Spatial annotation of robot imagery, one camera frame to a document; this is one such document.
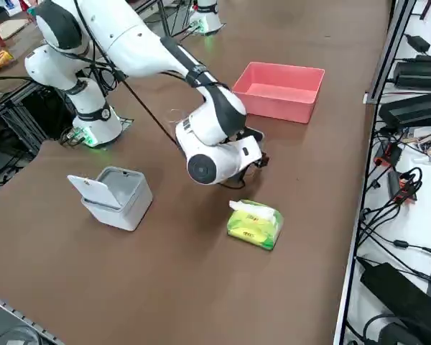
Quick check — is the aluminium profile post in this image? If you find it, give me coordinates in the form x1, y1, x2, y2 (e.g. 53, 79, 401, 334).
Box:
362, 0, 417, 106

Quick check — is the green tissue pack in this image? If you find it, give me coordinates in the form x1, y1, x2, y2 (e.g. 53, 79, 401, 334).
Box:
226, 199, 284, 252

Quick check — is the pink plastic container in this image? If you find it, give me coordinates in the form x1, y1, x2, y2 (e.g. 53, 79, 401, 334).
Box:
231, 61, 326, 124

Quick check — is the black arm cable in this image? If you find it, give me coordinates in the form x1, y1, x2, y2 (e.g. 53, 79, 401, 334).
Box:
73, 0, 184, 154

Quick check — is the large black power brick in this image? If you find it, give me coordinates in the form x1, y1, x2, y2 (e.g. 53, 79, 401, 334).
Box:
393, 54, 431, 91
378, 91, 431, 129

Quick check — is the white flip-lid trash bin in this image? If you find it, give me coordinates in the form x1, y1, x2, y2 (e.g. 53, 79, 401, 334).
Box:
67, 165, 154, 232

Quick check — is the brown cardboard sheet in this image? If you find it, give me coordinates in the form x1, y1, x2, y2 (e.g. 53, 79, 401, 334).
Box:
0, 17, 30, 41

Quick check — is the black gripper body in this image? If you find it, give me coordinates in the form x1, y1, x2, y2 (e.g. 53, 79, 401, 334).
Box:
251, 152, 271, 170

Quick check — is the small black power adapter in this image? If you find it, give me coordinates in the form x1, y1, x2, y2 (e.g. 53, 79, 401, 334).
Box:
404, 34, 431, 53

